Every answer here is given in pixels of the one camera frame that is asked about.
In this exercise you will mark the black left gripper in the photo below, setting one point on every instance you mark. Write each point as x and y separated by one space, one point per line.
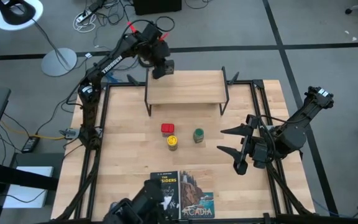
158 71

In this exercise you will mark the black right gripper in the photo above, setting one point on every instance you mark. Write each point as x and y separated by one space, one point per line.
259 149

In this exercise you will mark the green-lidded spice jar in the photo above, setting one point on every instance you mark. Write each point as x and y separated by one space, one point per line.
198 135

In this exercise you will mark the red-lidded spice tin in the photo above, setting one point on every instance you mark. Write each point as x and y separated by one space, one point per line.
167 128

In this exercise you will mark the yellow-lidded spice jar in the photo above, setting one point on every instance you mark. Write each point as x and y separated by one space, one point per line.
172 141

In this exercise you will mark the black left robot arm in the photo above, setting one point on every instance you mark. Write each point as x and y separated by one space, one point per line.
112 65

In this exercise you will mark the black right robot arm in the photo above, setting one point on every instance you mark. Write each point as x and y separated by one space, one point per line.
303 118

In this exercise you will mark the wooden shelf riser, black legs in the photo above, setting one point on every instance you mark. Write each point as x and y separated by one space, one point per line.
185 93

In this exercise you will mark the red tape tag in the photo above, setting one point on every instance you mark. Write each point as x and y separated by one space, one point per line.
163 36
131 27

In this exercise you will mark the black box on floor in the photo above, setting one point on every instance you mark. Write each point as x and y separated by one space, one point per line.
157 6

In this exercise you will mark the Acadia lighthouse book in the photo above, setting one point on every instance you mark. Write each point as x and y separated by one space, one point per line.
196 196

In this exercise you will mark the black The Outsiders book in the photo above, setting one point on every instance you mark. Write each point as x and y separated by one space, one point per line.
172 186

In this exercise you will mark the white power strip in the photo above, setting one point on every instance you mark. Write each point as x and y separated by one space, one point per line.
84 15
79 27

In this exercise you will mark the white floor lamp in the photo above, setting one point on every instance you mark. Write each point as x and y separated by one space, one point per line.
59 62

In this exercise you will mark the silver metal clamp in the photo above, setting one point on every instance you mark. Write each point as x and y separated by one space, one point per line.
70 133

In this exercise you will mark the black bulky device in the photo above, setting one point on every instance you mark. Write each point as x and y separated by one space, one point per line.
141 202

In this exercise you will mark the black power adapter brick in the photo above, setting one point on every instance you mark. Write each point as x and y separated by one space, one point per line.
30 144

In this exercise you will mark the white panel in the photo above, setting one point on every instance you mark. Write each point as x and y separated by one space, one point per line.
26 199

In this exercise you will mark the black aluminium table frame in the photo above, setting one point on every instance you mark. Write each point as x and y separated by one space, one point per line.
123 84

